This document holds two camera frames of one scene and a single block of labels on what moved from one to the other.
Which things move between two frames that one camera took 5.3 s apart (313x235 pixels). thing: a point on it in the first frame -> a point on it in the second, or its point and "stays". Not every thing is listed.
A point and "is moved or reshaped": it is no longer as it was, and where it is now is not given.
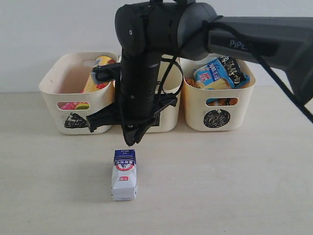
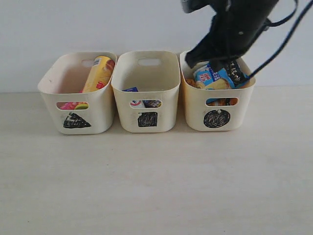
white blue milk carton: (124, 181) is moved or reshaped
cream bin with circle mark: (215, 110) stays
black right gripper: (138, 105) -> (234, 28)
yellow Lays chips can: (90, 85) stays
